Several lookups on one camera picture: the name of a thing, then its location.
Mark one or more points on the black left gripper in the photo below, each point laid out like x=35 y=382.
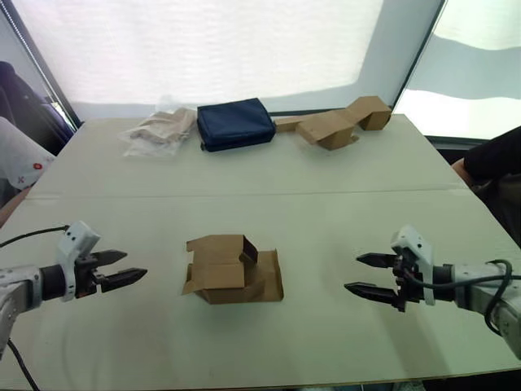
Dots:
x=87 y=281

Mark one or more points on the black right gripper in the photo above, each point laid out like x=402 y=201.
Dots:
x=409 y=291

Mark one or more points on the small brown cardboard box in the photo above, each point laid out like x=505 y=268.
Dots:
x=220 y=273

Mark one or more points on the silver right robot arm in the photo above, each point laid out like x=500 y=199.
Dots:
x=472 y=285

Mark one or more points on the unfolded flat brown cardboard box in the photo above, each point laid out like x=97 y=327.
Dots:
x=325 y=130

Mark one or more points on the folded brown cardboard box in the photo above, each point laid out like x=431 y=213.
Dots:
x=368 y=112

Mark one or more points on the clear bag with beige cloth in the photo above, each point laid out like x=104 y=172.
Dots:
x=158 y=130

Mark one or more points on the person in dark sleeve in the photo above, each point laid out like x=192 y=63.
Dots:
x=496 y=150

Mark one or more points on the navy blue fabric pouch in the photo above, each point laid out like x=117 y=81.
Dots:
x=234 y=124

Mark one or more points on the dark chair back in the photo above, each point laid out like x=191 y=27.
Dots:
x=16 y=97

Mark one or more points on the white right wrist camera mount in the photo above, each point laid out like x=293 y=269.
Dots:
x=419 y=248

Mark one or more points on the window frame post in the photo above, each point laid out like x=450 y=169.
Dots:
x=419 y=53
x=45 y=69

